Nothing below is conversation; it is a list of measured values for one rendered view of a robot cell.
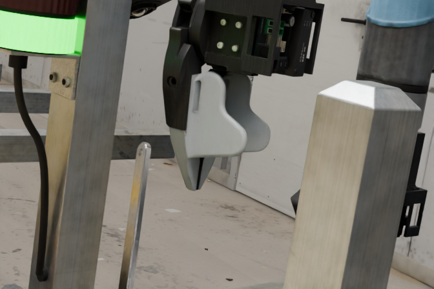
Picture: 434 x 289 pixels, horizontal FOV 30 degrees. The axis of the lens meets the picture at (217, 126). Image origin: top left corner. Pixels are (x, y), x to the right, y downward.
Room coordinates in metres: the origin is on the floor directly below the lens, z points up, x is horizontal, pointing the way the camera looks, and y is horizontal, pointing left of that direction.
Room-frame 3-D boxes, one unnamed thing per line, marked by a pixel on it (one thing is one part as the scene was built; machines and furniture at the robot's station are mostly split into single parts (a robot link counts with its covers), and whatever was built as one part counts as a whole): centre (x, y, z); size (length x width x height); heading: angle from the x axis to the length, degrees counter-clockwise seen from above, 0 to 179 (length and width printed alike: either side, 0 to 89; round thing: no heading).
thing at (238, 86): (0.60, -0.01, 1.04); 0.06 x 0.03 x 0.09; 61
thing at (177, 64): (0.57, 0.02, 1.09); 0.05 x 0.02 x 0.09; 151
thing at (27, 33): (0.53, 0.13, 1.10); 0.06 x 0.06 x 0.02
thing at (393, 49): (0.85, -0.18, 1.13); 0.09 x 0.08 x 0.11; 138
